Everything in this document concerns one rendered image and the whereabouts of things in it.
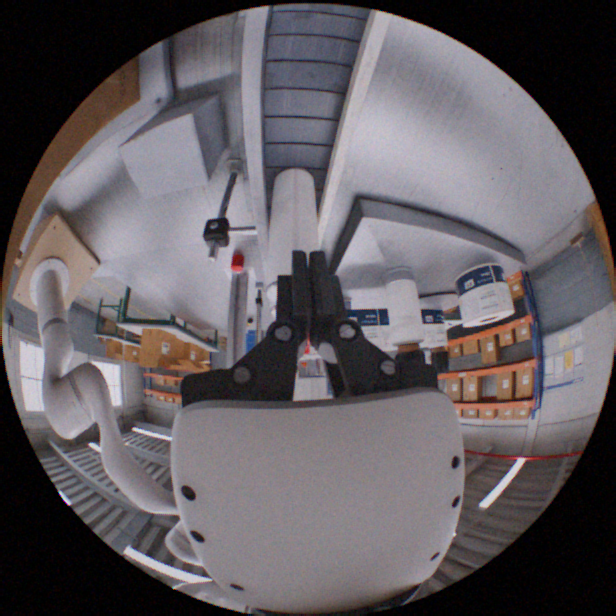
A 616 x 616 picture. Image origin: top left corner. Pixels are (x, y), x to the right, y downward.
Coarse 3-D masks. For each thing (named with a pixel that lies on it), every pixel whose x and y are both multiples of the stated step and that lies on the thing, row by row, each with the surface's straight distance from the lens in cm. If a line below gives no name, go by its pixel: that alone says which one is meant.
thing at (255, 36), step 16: (256, 16) 16; (256, 32) 15; (256, 48) 15; (256, 64) 15; (256, 80) 15; (256, 96) 15; (256, 112) 16; (256, 128) 16; (256, 144) 17; (256, 160) 18; (256, 176) 19; (256, 192) 20; (256, 208) 21; (256, 224) 23
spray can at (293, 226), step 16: (288, 176) 26; (304, 176) 27; (288, 192) 24; (304, 192) 24; (272, 208) 24; (288, 208) 22; (304, 208) 22; (272, 224) 22; (288, 224) 21; (304, 224) 21; (272, 240) 21; (288, 240) 19; (304, 240) 20; (272, 256) 20; (288, 256) 18; (272, 272) 19; (288, 272) 18; (272, 288) 18
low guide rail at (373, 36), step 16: (384, 16) 21; (368, 32) 21; (384, 32) 21; (368, 48) 20; (368, 64) 20; (352, 80) 21; (368, 80) 20; (352, 96) 20; (352, 112) 21; (352, 128) 22; (336, 144) 23; (336, 160) 23; (336, 176) 25; (320, 208) 30; (320, 224) 31; (320, 240) 34
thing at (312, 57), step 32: (288, 32) 23; (320, 32) 23; (352, 32) 24; (288, 64) 23; (320, 64) 23; (352, 64) 23; (288, 96) 24; (320, 96) 24; (288, 128) 25; (320, 128) 25; (288, 160) 27; (320, 160) 27; (320, 192) 31
